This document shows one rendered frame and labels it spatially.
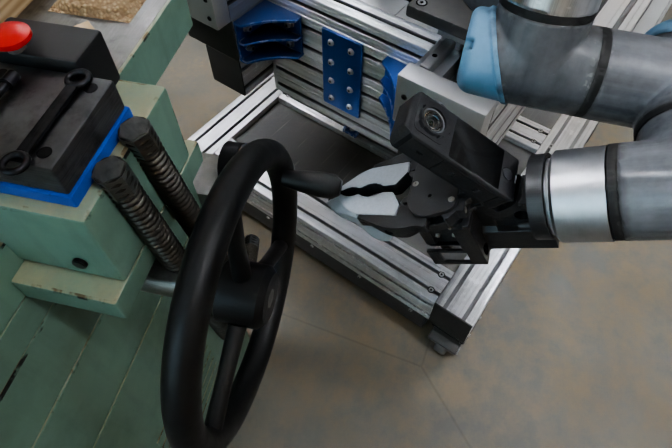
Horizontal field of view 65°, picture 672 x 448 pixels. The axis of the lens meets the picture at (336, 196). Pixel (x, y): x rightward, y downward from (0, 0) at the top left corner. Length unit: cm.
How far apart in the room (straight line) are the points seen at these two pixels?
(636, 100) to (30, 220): 46
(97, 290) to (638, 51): 47
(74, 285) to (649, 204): 44
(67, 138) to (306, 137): 107
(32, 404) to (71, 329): 7
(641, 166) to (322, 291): 107
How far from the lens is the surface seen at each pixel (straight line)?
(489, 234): 49
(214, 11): 96
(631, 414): 146
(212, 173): 84
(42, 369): 59
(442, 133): 41
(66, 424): 67
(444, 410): 132
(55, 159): 38
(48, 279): 50
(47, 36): 47
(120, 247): 44
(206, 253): 37
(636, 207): 42
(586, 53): 47
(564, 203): 43
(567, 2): 44
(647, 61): 48
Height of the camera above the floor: 126
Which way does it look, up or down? 54 degrees down
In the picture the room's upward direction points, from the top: straight up
